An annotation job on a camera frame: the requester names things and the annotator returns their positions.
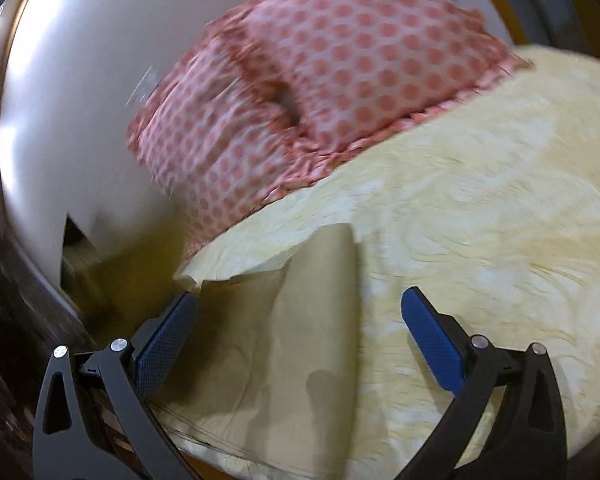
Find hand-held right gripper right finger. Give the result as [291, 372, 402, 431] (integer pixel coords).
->
[395, 287, 567, 480]

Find beige pants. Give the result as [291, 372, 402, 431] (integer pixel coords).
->
[152, 223, 365, 480]

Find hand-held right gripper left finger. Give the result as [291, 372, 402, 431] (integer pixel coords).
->
[33, 291, 199, 480]

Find red dotted pillow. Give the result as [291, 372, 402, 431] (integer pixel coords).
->
[126, 7, 361, 257]
[238, 0, 533, 152]

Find yellow patterned bed sheet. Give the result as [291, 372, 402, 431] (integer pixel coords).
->
[160, 44, 600, 480]

